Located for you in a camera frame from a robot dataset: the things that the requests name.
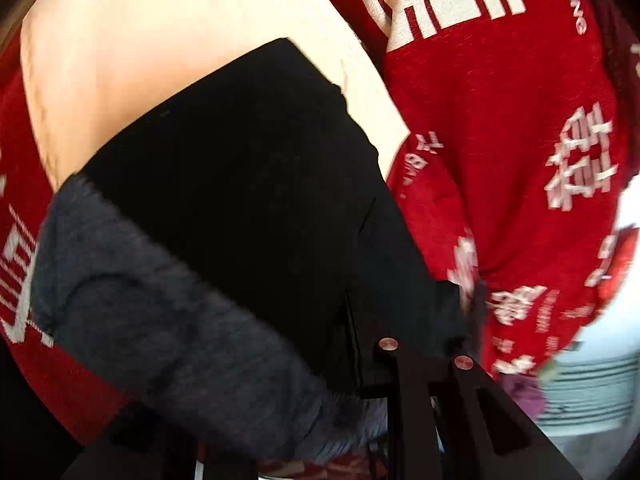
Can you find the black fleece-lined pants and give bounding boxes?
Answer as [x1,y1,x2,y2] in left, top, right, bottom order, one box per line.
[32,39,466,462]

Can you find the purple cloth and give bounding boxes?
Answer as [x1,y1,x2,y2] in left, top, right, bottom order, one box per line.
[499,375,546,420]

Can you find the white striped cloth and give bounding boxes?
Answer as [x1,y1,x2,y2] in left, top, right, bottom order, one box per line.
[537,179,640,436]

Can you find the red blanket with white characters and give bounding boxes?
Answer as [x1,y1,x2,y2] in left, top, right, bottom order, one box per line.
[1,0,639,479]

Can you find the peach cream pillow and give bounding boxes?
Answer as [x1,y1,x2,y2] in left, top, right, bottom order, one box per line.
[20,0,409,188]

